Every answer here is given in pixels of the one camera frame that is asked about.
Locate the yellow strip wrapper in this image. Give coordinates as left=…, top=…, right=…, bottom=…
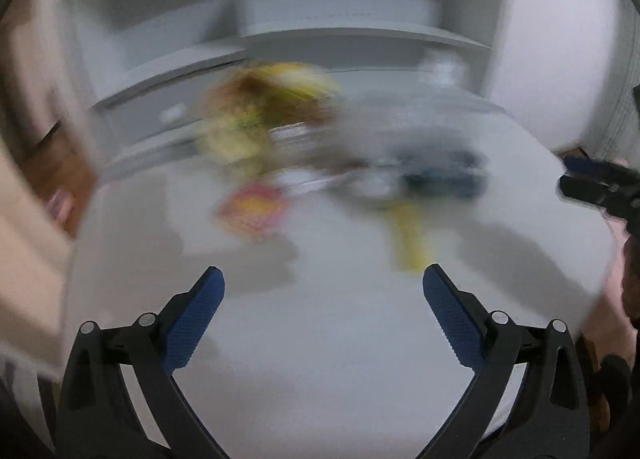
left=382, top=202, right=436, bottom=272

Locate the clear plastic wrapper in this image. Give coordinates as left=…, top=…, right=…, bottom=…
left=335, top=89, right=506, bottom=180

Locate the red and yellow packet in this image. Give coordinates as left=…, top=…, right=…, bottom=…
left=215, top=182, right=288, bottom=240

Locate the white shelf unit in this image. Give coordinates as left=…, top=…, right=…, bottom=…
left=62, top=0, right=516, bottom=180

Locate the dark blue packet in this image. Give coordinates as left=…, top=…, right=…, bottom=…
left=397, top=146, right=491, bottom=200

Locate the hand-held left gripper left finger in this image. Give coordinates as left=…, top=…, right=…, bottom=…
left=56, top=265, right=232, bottom=459

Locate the person's right forearm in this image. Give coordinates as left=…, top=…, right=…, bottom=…
left=582, top=219, right=640, bottom=420

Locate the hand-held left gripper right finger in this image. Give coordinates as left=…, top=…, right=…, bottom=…
left=421, top=263, right=592, bottom=459

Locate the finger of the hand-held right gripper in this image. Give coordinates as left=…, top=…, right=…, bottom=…
left=557, top=174, right=640, bottom=222
left=563, top=156, right=621, bottom=179

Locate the yellow snack bag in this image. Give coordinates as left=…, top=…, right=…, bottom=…
left=192, top=62, right=343, bottom=180

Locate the beige wooden cabinet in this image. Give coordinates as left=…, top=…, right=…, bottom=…
left=0, top=0, right=101, bottom=375

